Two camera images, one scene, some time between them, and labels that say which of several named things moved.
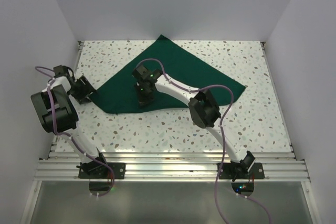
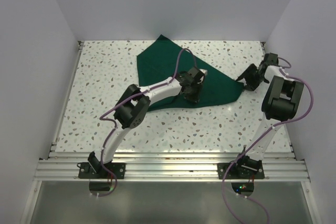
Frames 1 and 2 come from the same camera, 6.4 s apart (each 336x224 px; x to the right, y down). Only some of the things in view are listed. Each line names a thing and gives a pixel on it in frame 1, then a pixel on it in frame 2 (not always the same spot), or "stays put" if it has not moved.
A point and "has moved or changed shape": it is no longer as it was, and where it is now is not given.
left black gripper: (87, 89) → (194, 98)
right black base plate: (228, 171) stays put
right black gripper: (145, 101) → (250, 85)
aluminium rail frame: (171, 166) stays put
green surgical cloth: (118, 92) has moved or changed shape
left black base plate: (118, 169) stays put
